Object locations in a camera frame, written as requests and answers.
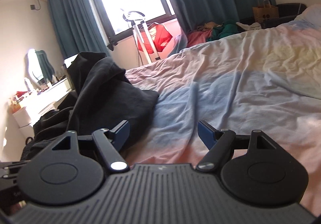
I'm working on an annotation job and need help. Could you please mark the pile of colourful clothes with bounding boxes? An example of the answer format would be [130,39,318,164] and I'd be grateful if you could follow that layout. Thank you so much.
[187,20,262,47]

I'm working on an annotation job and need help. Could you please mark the pastel bed sheet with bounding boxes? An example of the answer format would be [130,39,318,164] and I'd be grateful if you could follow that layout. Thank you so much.
[125,4,320,215]

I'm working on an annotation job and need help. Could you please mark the white desk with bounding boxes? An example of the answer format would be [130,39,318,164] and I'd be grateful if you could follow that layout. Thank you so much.
[13,78,71,139]

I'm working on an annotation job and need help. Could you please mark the teal garment on desk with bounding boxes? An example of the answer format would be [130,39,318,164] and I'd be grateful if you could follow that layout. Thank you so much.
[35,50,55,83]

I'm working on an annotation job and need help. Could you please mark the teal left curtain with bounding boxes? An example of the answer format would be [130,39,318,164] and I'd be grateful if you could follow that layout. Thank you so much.
[48,0,110,59]

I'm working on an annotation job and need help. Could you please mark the red bag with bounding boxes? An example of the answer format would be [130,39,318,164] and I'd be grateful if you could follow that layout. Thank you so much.
[139,23,173,54]

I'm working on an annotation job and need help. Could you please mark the white garment steamer stand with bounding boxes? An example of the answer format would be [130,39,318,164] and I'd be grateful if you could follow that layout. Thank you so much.
[123,11,161,64]

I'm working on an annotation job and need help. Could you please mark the brown paper bag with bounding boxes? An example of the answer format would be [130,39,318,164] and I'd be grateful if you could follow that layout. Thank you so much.
[252,0,279,23]

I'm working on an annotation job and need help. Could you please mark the dark headboard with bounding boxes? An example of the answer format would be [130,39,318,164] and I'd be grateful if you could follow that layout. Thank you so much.
[238,2,308,30]

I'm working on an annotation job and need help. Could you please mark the white chair with dark frame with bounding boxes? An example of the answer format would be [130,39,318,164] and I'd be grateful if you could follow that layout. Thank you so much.
[62,53,81,89]

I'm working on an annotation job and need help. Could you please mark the dark window frame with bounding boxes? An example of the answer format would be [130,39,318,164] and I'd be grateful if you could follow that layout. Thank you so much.
[82,0,178,51]

